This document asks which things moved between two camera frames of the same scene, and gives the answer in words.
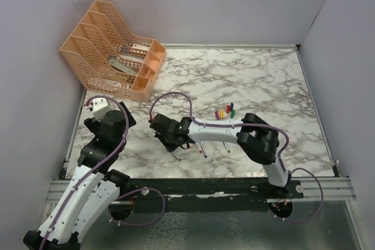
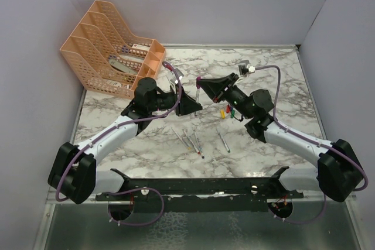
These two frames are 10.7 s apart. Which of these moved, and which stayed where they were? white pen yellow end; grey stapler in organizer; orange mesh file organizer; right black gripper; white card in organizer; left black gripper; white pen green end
Moved: right black gripper; white pen yellow end; left black gripper
Stayed: white card in organizer; white pen green end; grey stapler in organizer; orange mesh file organizer
